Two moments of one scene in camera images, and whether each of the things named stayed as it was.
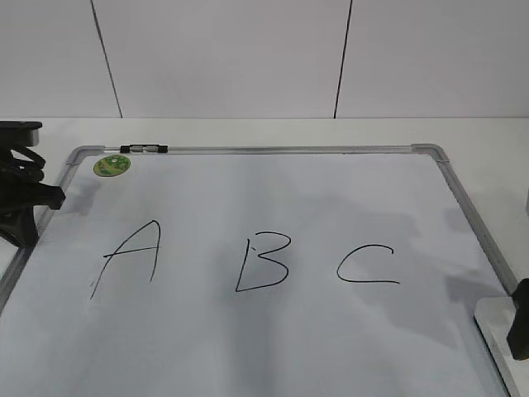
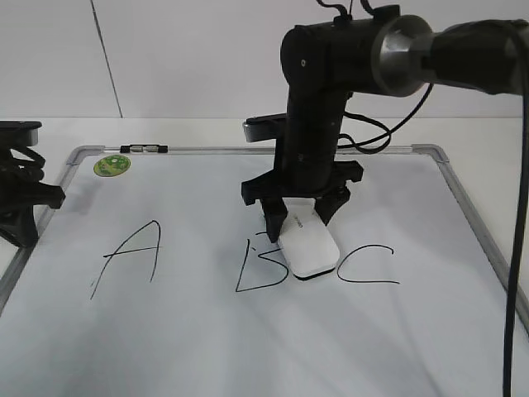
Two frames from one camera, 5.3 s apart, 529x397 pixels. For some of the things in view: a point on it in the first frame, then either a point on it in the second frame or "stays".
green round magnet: x=111 y=165 stays
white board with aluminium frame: x=337 y=270 stays
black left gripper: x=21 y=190 stays
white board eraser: x=495 y=317 -> x=307 y=242
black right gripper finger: x=517 y=336 -> x=305 y=164
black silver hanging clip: x=144 y=148 stays
